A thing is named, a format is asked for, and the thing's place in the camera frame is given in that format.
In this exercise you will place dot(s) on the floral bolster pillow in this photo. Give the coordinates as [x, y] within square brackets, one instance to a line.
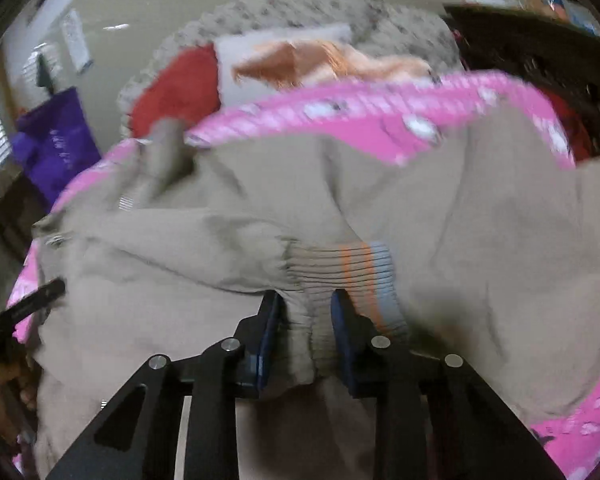
[300, 5]

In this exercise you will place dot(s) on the pink penguin print blanket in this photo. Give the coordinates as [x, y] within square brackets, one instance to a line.
[370, 110]

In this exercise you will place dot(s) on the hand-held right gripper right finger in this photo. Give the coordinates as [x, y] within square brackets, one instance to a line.
[341, 342]

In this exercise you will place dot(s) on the red heart cushion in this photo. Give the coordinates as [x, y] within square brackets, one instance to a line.
[180, 90]

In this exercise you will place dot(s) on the person's left hand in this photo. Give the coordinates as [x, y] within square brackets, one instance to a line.
[0, 390]

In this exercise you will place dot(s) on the orange fringed scarf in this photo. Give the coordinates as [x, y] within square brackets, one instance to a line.
[280, 60]

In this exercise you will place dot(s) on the wall calendar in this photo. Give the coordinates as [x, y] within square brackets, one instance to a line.
[75, 40]

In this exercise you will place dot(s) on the purple tote bag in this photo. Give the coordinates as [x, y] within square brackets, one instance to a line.
[55, 145]

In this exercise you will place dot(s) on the white pillow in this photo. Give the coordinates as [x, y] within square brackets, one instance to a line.
[240, 45]

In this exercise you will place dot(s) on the red cloth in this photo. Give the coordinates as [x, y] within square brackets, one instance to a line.
[575, 130]

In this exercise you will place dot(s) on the dark wooden cabinet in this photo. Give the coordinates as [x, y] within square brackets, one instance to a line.
[10, 215]

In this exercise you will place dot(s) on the black cloth on wall hook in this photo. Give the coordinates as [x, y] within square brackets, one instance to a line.
[43, 72]

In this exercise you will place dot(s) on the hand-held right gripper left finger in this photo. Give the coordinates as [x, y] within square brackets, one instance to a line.
[267, 345]

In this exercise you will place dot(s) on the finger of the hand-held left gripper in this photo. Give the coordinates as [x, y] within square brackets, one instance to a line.
[32, 300]

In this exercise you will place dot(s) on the dark carved wooden headboard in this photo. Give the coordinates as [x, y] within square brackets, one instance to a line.
[505, 45]

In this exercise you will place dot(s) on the khaki jacket with striped hem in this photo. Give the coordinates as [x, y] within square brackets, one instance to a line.
[430, 235]

